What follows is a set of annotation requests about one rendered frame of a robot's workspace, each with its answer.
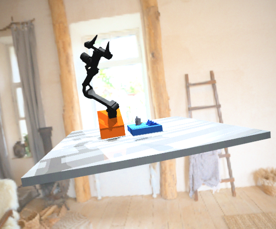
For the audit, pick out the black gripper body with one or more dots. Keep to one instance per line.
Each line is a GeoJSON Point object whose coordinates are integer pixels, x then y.
{"type": "Point", "coordinates": [96, 56]}

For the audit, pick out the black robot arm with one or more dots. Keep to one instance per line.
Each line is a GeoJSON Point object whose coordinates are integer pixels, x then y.
{"type": "Point", "coordinates": [112, 105]}

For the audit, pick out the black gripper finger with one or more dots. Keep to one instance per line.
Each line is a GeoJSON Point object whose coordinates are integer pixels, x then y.
{"type": "Point", "coordinates": [93, 41]}
{"type": "Point", "coordinates": [107, 50]}

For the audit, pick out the blue flat plate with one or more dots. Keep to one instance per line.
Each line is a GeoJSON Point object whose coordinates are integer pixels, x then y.
{"type": "Point", "coordinates": [144, 128]}

